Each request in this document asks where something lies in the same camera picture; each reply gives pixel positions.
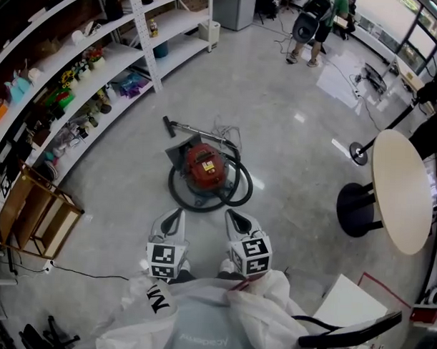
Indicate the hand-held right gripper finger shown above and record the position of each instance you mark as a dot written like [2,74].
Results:
[250,226]
[232,226]

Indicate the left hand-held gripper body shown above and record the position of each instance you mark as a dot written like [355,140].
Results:
[165,258]

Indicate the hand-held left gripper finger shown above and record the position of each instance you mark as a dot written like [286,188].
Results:
[159,223]
[182,229]

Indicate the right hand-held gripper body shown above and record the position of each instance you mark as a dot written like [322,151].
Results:
[251,257]

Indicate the red vacuum cleaner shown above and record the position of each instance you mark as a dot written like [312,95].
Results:
[200,176]

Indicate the person's left forearm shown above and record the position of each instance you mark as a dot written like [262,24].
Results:
[146,296]

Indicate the person's right forearm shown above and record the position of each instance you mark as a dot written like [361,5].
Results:
[268,297]

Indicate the metal vacuum wand with nozzle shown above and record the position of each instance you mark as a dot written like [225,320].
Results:
[205,133]

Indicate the person's left shoe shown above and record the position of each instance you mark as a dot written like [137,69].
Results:
[186,266]

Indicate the person's shoe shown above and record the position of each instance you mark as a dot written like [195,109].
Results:
[186,266]
[226,266]

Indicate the person's right shoe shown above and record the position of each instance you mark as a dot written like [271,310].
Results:
[226,266]

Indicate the person's legs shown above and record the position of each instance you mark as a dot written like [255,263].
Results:
[188,277]

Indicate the person's torso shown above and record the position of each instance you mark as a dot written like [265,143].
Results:
[206,327]

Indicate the white square table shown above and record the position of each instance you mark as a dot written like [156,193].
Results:
[350,303]

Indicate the white power strip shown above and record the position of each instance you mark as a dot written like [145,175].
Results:
[49,267]

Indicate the black office chair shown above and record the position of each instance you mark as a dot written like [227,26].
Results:
[341,335]

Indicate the black floor stand round base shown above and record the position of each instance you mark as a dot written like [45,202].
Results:
[358,153]

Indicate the brown figurine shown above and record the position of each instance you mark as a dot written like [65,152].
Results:
[103,102]

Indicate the black chair base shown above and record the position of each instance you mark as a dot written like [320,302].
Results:
[52,334]

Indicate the white spray bottle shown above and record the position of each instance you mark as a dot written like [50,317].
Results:
[109,93]

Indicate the purple bag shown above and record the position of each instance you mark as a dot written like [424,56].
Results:
[134,85]

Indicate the small wooden rack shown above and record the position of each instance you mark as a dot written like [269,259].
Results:
[13,206]

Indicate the round beige table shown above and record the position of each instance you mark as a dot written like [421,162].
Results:
[400,191]

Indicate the sunflower pot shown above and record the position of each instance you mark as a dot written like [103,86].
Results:
[68,80]

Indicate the white flower pot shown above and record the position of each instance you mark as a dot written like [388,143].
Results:
[81,70]

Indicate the teal bucket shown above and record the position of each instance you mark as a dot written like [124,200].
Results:
[160,50]

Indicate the red box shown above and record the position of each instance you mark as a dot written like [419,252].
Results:
[422,315]

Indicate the black folded floor tripod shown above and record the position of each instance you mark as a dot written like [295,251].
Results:
[374,77]

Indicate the orange box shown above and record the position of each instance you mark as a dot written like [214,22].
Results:
[0,112]

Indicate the yellow drink bottle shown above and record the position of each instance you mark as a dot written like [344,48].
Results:
[153,28]

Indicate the teal figure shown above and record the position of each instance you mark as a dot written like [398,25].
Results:
[17,88]

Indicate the white trash bin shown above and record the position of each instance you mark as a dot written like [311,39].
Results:
[209,31]

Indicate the white metal shelving unit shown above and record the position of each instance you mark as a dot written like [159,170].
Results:
[181,24]

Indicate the white cup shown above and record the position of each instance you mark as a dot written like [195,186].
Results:
[77,38]

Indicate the grey round carried device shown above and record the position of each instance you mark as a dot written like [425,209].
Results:
[304,28]

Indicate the grey refrigerator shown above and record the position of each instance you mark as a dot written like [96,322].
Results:
[238,11]

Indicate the large window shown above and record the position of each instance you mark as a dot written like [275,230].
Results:
[385,11]

